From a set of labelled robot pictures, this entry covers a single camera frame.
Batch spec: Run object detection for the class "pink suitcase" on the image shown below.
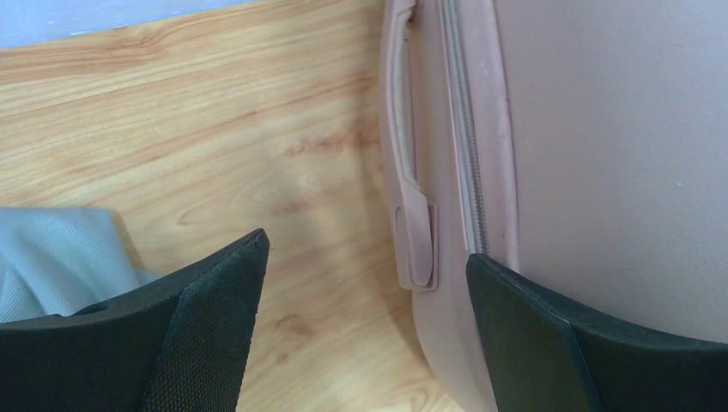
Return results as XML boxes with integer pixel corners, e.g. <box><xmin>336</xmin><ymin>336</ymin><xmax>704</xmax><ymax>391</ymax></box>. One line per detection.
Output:
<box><xmin>379</xmin><ymin>1</ymin><xmax>727</xmax><ymax>411</ymax></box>

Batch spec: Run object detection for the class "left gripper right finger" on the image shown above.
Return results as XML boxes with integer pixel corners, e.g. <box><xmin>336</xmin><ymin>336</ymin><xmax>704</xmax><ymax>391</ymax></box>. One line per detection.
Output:
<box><xmin>466</xmin><ymin>254</ymin><xmax>727</xmax><ymax>411</ymax></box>

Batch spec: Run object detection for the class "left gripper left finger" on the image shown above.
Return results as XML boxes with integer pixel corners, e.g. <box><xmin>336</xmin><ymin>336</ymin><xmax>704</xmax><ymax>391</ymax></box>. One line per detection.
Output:
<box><xmin>1</xmin><ymin>229</ymin><xmax>270</xmax><ymax>411</ymax></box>

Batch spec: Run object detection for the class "grey cloth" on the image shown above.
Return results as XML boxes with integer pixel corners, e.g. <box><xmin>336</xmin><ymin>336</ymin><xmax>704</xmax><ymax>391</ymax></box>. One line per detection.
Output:
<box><xmin>1</xmin><ymin>207</ymin><xmax>158</xmax><ymax>323</ymax></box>

